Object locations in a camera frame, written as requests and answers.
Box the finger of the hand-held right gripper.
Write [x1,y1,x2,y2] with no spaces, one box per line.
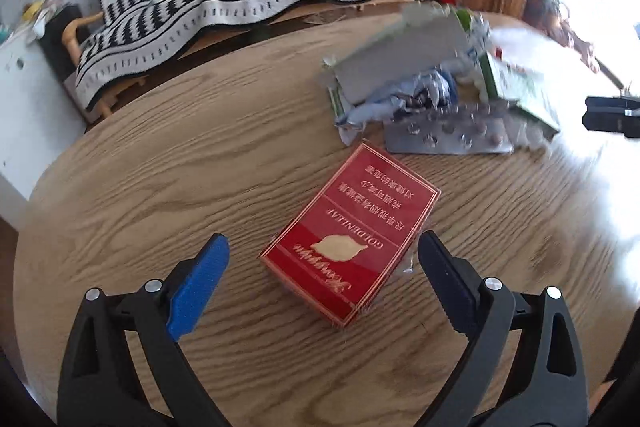
[582,109,640,138]
[585,96,640,112]

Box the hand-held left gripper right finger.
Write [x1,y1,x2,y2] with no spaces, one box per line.
[415,230,591,427]

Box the silver pill blister pack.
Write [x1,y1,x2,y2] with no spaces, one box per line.
[385,104,515,155]

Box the blue and white wrapper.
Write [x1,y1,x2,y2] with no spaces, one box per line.
[335,69,458,145]

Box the black cabinet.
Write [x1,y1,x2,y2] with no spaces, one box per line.
[40,4,83,80]

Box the white cabinet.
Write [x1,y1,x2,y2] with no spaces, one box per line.
[0,14,88,202]

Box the grey flattened cardboard box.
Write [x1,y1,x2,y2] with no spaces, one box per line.
[332,4,471,105]

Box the green and white medicine box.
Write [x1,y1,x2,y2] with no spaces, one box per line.
[475,52,561,132]

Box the red cigarette box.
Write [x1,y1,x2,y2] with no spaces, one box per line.
[258,142,442,328]

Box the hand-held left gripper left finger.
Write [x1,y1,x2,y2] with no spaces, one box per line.
[57,233,231,427]

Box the pile of toys and papers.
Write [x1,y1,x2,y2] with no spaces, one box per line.
[0,0,66,45]

